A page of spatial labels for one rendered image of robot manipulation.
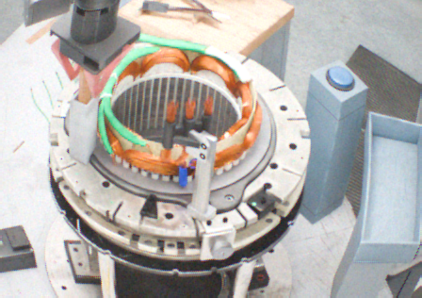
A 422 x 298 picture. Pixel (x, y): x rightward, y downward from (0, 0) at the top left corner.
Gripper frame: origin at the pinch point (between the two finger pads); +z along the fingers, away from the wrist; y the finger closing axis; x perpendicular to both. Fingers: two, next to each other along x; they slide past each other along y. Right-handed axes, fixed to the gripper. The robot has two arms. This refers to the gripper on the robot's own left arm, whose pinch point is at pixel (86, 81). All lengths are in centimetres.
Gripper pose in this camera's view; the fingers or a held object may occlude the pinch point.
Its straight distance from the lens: 118.2
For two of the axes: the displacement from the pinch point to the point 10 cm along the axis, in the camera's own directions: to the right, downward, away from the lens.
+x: 6.0, -5.8, 5.5
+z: -1.0, 6.3, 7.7
